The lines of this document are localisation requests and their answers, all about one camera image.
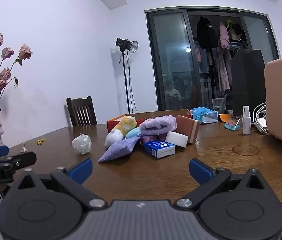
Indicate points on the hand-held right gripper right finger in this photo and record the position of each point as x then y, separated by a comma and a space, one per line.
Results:
199, 170

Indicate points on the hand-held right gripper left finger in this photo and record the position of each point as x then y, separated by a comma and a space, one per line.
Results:
81, 170

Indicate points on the white and green soft bundle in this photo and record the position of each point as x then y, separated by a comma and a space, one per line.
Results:
81, 143

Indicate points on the white sponge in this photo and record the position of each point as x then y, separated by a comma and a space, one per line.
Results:
177, 139

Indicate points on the purple sachet pillow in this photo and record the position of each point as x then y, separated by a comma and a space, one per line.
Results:
118, 150

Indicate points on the blue tissue pack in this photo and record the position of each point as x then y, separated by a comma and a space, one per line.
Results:
159, 150

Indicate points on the brown sponge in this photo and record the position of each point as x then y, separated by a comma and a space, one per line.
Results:
187, 127

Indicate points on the red cardboard box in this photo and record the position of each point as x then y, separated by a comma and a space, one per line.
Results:
112, 125

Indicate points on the purple satin scrunchie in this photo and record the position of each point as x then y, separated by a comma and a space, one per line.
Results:
151, 138

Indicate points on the yellow and white plush toy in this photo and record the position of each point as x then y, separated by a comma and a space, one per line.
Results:
122, 127

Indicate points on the purple fluffy towel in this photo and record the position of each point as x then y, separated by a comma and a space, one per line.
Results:
158, 125

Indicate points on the light blue plush toy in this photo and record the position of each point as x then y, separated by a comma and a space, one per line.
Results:
134, 133

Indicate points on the fallen dried flower bud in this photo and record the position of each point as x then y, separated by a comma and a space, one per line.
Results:
24, 148

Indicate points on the yellow crumbs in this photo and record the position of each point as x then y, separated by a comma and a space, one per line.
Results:
40, 142

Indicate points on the blue wet wipe pack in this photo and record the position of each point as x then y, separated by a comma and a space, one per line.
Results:
203, 115

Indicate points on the small teal packet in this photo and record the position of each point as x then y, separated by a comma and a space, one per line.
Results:
232, 124

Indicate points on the orange card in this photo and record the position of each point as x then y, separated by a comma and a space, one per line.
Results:
225, 118

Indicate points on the dark wooden chair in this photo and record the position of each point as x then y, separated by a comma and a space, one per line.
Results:
81, 111

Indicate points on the white spray bottle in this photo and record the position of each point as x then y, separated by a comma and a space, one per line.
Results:
246, 123

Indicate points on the clear plastic cup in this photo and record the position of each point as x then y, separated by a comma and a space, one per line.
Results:
219, 106

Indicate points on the black box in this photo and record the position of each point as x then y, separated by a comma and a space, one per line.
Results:
248, 80

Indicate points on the row of pink hanging clothes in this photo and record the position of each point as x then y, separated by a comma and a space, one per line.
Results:
222, 67

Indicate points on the sliding glass door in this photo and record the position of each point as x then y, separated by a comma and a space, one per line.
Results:
171, 62

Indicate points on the studio light on stand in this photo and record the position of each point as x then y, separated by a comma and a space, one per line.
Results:
126, 46

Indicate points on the pink hanging jacket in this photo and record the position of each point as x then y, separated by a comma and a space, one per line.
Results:
224, 36

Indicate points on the black hanging jacket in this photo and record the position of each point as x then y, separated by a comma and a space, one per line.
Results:
206, 33

